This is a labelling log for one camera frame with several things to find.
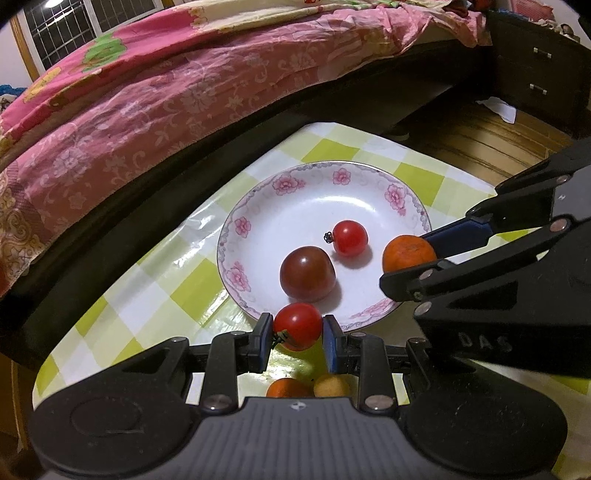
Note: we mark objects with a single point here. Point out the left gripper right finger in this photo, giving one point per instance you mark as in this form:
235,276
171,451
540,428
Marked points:
369,359

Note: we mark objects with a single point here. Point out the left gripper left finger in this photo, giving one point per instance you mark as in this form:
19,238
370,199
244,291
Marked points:
230,355

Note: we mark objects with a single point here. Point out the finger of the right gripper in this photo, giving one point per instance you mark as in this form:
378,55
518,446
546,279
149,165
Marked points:
434,279
458,237

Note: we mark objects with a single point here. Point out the orange mandarin rough skin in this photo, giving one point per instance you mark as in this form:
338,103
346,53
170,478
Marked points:
407,251

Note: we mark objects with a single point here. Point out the tan longan fruit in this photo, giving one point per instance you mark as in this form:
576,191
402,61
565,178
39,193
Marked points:
335,385

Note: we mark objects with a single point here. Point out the orange mandarin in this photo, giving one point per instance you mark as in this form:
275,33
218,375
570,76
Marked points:
289,388

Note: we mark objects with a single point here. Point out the red cherry tomato with stem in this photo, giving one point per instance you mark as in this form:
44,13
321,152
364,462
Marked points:
349,238

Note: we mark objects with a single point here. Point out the dark maroon large tomato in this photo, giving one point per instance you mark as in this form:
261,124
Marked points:
307,274

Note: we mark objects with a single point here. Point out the green white checkered tablecloth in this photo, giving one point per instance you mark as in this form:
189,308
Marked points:
175,290

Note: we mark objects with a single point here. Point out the white floral porcelain plate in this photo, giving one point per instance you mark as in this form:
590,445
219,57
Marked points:
295,208

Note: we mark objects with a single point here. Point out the white paper scrap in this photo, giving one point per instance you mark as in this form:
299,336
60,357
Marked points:
507,112

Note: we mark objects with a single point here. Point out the dark drawer cabinet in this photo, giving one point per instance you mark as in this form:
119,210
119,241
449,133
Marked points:
541,72

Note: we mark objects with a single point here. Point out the pink floral quilt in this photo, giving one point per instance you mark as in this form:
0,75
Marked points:
118,106

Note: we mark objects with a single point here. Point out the window with grille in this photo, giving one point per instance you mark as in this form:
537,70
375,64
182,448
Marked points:
54,29

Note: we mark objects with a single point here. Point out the dark sofa bed frame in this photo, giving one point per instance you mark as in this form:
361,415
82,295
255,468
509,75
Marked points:
89,256

